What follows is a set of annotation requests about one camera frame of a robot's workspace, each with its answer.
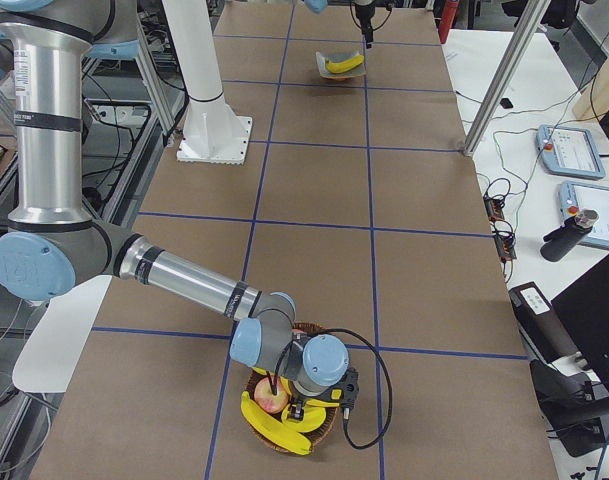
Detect aluminium frame post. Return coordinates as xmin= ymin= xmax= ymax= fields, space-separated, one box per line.
xmin=462 ymin=0 xmax=551 ymax=157

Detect lower teach pendant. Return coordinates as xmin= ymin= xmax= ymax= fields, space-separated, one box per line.
xmin=556 ymin=180 xmax=609 ymax=251

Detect red tube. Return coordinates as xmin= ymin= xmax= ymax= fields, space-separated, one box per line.
xmin=438 ymin=0 xmax=459 ymax=44

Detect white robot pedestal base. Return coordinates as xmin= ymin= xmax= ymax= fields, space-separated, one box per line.
xmin=163 ymin=0 xmax=253 ymax=165

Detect brown wicker basket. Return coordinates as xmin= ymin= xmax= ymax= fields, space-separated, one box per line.
xmin=243 ymin=322 xmax=338 ymax=454

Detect black monitor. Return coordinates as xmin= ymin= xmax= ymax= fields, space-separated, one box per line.
xmin=552 ymin=254 xmax=609 ymax=389

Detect upper teach pendant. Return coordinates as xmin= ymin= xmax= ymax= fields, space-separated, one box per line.
xmin=536 ymin=124 xmax=606 ymax=180

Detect pink peach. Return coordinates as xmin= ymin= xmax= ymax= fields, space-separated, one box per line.
xmin=253 ymin=378 xmax=290 ymax=414

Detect teach pendant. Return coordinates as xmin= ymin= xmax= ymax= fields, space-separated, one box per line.
xmin=556 ymin=180 xmax=609 ymax=251
xmin=536 ymin=124 xmax=606 ymax=180

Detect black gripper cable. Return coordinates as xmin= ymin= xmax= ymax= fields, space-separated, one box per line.
xmin=266 ymin=327 xmax=394 ymax=450

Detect yellow banana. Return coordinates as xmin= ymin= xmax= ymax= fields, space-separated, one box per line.
xmin=281 ymin=404 xmax=327 ymax=433
xmin=240 ymin=390 xmax=312 ymax=456
xmin=325 ymin=54 xmax=364 ymax=74

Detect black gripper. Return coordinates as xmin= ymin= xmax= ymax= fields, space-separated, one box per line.
xmin=354 ymin=3 xmax=375 ymax=49
xmin=287 ymin=367 xmax=359 ymax=420

